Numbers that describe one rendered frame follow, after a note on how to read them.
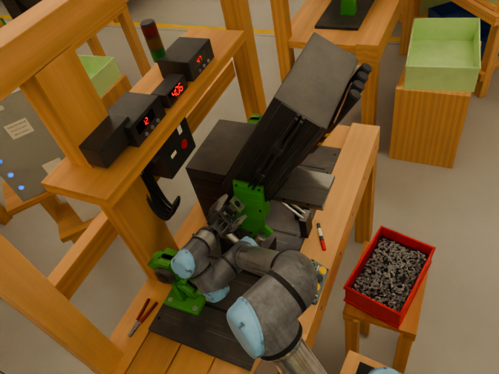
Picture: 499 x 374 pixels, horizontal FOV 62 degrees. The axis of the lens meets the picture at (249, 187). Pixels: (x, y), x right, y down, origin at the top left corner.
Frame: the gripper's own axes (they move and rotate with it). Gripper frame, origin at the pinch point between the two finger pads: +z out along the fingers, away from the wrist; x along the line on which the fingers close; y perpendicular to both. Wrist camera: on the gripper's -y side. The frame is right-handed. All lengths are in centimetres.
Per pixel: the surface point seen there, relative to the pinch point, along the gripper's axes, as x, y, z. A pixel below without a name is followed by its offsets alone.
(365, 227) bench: -74, -34, 104
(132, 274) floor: -1, -157, 40
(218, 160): 15.7, -2.9, 13.6
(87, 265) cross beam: 19, -31, -38
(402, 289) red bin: -62, 22, 12
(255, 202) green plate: -3.8, 6.9, 2.6
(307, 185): -13.8, 13.7, 22.5
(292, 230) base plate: -25.9, -7.7, 23.1
